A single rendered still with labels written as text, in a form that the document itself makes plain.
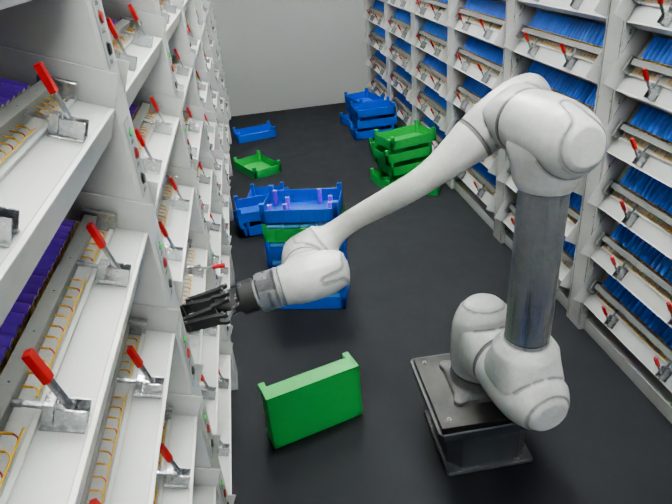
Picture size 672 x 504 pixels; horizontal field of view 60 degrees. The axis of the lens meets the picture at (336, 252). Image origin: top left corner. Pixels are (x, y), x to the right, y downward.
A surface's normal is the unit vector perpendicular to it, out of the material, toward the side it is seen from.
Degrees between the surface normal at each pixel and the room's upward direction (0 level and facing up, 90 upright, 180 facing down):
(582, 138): 84
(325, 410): 90
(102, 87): 90
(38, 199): 21
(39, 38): 90
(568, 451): 0
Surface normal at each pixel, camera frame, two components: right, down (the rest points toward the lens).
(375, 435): -0.08, -0.87
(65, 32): 0.16, 0.47
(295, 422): 0.42, 0.41
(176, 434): 0.27, -0.87
